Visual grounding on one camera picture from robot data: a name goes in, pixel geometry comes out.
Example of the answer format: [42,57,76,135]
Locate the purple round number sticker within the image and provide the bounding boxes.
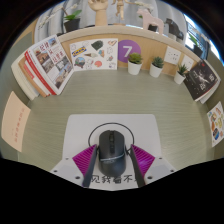
[117,39,142,64]

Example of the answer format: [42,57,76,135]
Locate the dark wooden horse figure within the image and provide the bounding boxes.
[163,18,185,42]

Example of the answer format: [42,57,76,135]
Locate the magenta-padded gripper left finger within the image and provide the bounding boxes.
[49,143,100,189]

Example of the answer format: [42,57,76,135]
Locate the black computer mouse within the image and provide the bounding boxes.
[97,129,127,178]

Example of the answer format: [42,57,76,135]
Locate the light grey curtain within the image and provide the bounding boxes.
[34,0,168,34]

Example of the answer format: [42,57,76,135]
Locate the stack of white books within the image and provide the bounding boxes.
[10,54,41,101]

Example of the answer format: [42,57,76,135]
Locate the white orchid in black pot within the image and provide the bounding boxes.
[41,3,83,33]
[188,31,209,59]

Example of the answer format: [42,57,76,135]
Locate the white books behind black book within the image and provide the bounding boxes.
[199,71,222,105]

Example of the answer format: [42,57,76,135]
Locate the black hardcover book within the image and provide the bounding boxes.
[183,59,219,102]

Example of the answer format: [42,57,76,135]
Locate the white orchid behind horse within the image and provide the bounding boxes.
[126,0,154,14]

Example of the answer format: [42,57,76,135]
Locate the small succulent in white pot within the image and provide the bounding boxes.
[148,55,165,79]
[173,63,189,86]
[127,52,144,76]

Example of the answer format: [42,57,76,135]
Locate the colourful food sticker sheet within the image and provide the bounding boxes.
[206,101,224,148]

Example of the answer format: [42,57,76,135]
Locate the beige wooden ledge with backboard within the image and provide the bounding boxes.
[54,24,208,78]

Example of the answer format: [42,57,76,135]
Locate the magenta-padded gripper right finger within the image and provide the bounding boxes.
[128,143,177,189]

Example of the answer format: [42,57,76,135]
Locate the white wall socket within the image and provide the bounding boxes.
[164,45,183,65]

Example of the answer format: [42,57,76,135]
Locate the white sticker sheet card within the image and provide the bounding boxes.
[69,38,119,72]

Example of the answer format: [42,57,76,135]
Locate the red and white magazine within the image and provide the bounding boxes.
[24,34,75,96]

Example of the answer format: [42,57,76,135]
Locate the white mouse pad with drawing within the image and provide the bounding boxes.
[54,113,167,192]

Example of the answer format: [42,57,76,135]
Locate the wooden hand model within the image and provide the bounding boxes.
[87,0,111,27]

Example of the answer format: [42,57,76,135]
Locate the pink wooden horse figure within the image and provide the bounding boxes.
[136,8,165,35]

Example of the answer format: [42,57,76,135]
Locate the beige card with red text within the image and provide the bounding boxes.
[0,90,32,153]

